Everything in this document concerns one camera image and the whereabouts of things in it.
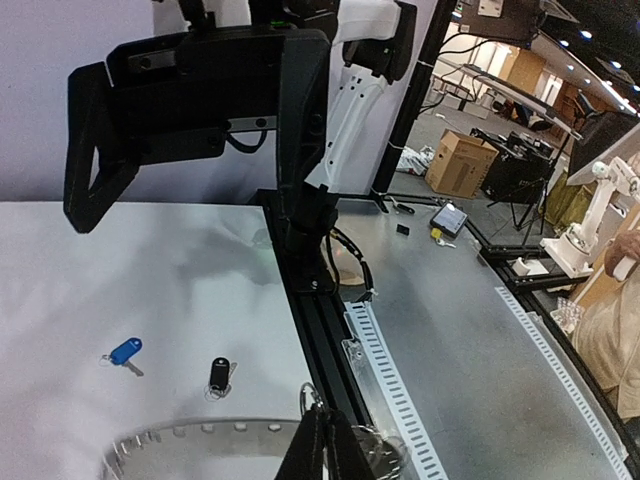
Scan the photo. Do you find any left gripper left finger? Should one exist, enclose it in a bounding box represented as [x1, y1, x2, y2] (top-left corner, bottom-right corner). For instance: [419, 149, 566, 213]
[275, 409, 328, 480]

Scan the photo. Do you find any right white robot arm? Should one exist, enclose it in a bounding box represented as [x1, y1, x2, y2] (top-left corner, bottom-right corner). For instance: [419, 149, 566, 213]
[63, 1, 417, 293]

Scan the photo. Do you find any white slotted cable duct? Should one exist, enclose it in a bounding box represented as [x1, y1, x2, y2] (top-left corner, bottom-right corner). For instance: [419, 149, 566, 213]
[342, 302, 448, 479]

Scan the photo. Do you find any cardboard box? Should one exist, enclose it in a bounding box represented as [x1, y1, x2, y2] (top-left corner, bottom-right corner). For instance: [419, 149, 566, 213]
[425, 129, 498, 199]

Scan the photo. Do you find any right black frame post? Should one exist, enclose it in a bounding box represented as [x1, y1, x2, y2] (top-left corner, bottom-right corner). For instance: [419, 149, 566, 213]
[368, 0, 457, 213]

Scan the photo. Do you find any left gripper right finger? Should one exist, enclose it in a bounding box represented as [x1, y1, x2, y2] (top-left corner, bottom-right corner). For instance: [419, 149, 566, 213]
[324, 410, 374, 480]

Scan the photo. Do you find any black tagged key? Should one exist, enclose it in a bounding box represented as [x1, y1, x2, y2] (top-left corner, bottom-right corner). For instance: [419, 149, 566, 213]
[204, 357, 237, 401]

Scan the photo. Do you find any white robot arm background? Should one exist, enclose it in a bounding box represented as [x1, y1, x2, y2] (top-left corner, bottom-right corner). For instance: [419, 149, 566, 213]
[540, 157, 639, 279]

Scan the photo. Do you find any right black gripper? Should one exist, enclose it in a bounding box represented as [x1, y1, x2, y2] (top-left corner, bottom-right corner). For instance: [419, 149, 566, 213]
[63, 26, 331, 234]

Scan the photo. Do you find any black front aluminium rail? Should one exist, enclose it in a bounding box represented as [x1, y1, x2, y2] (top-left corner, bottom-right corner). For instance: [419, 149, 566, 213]
[254, 190, 370, 425]

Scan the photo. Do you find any black phone device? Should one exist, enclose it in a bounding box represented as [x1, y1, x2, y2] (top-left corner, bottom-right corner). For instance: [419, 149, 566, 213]
[430, 202, 469, 238]

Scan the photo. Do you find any metal disc keyring with rings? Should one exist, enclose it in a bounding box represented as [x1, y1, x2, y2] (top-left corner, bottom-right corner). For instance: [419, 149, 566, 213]
[99, 382, 409, 480]

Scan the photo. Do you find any blue tagged silver key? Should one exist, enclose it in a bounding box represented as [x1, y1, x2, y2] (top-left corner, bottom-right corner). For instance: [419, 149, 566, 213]
[100, 337, 144, 378]

